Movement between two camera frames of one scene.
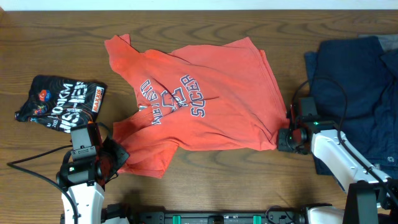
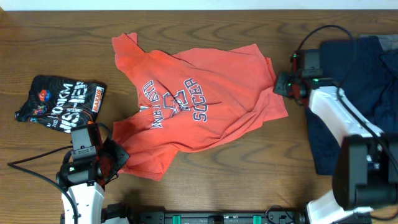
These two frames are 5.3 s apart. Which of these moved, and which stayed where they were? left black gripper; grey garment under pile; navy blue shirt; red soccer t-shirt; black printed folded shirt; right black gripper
Moved: red soccer t-shirt; right black gripper
Stayed: black printed folded shirt; left black gripper; navy blue shirt; grey garment under pile
